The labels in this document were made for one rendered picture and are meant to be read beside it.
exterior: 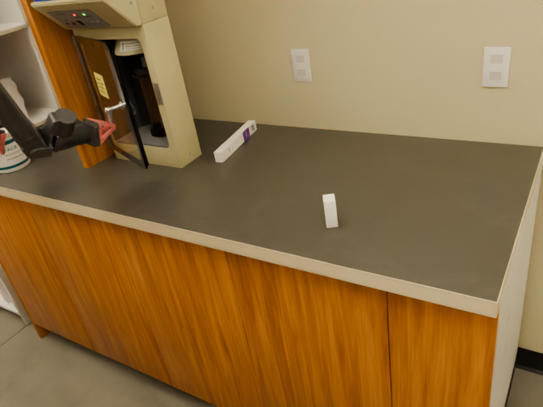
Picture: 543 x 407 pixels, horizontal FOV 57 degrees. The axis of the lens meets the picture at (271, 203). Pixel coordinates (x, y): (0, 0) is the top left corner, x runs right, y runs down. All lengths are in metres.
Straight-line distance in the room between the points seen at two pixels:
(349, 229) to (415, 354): 0.33
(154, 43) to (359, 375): 1.12
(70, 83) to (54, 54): 0.11
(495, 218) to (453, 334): 0.30
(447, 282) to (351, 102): 0.87
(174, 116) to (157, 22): 0.29
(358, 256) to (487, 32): 0.76
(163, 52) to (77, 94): 0.40
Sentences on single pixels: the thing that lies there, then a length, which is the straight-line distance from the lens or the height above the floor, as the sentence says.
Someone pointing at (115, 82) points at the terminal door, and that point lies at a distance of 1.57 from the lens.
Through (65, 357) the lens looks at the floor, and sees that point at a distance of 2.62.
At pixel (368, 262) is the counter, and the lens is 1.13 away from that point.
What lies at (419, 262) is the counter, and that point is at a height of 0.94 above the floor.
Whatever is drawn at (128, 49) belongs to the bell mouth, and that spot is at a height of 1.33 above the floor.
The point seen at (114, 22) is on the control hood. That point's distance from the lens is 1.59.
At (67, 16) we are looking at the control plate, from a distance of 1.69.
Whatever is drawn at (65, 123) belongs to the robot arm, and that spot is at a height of 1.23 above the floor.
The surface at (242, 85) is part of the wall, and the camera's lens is 1.97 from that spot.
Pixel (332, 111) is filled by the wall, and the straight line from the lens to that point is 1.81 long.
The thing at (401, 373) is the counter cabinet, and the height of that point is 0.62.
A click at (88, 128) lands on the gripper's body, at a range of 1.55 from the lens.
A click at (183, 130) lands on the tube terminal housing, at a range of 1.69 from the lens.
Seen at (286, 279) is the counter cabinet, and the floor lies 0.83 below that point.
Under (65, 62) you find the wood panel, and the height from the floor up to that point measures 1.31.
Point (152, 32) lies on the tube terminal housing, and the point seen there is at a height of 1.38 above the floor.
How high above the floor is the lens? 1.63
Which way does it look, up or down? 30 degrees down
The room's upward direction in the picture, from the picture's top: 10 degrees counter-clockwise
